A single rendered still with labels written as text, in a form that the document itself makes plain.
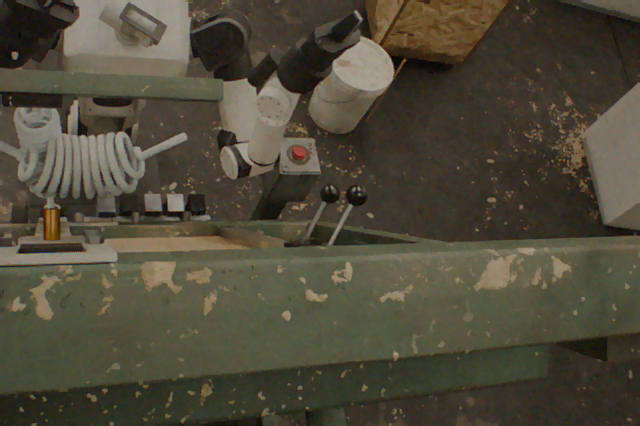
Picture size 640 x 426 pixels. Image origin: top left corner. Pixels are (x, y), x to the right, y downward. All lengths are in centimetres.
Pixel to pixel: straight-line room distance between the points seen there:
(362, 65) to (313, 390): 231
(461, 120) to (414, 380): 278
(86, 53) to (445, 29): 226
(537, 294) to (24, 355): 47
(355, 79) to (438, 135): 68
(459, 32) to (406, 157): 66
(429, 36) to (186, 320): 300
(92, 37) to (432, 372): 98
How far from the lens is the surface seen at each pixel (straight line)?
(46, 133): 69
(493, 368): 98
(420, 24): 342
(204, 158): 299
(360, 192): 116
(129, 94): 65
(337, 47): 130
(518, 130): 379
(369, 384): 89
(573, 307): 76
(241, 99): 160
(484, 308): 70
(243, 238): 158
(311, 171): 194
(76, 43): 152
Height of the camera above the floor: 249
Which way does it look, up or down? 56 degrees down
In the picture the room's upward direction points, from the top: 35 degrees clockwise
